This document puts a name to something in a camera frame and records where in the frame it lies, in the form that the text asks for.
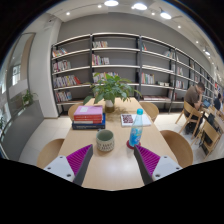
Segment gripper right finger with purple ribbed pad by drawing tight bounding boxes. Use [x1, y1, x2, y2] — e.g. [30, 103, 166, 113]
[134, 145, 182, 185]

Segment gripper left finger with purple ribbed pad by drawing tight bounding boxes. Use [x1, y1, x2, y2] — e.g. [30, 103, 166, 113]
[44, 144, 93, 186]

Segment clear water bottle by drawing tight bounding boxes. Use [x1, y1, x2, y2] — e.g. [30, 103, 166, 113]
[129, 109, 143, 147]

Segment wooden chair front left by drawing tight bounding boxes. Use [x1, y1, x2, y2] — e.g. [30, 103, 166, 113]
[37, 138, 64, 168]

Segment dark red round coaster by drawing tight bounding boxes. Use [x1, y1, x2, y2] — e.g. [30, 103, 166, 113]
[126, 140, 134, 150]

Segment wooden chair front right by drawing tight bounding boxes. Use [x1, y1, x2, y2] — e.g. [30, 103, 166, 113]
[161, 130, 193, 168]

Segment green ceramic mug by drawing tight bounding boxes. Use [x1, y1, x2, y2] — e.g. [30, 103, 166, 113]
[96, 129, 114, 152]

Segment dark blue bottom book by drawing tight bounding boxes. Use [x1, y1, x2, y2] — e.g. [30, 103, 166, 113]
[72, 113, 106, 130]

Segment open magazine on table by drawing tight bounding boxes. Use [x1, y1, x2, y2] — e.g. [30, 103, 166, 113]
[120, 114, 151, 127]

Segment pink and red top books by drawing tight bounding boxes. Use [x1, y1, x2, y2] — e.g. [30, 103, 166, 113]
[73, 105, 103, 123]

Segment wooden chair far right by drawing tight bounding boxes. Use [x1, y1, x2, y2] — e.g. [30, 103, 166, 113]
[140, 102, 159, 121]

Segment wooden chair far left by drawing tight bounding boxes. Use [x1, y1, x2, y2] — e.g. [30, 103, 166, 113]
[68, 103, 83, 121]

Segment wooden folding chair near right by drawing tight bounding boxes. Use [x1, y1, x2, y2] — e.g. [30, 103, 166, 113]
[197, 121, 221, 156]

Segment wooden folding chair behind man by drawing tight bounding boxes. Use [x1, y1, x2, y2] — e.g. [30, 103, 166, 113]
[180, 102, 203, 138]

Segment seated man in brown shirt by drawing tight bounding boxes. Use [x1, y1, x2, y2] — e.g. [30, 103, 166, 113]
[184, 82, 205, 134]

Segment laptop on right table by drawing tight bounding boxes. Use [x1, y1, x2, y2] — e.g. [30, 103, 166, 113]
[202, 99, 211, 108]

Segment potted plant by window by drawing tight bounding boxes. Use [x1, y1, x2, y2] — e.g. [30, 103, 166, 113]
[22, 90, 36, 107]

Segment green potted plant on table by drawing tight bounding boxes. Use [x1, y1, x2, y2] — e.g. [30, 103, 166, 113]
[83, 73, 141, 112]

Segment large grey bookshelf with books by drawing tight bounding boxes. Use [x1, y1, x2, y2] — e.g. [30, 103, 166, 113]
[51, 32, 222, 114]

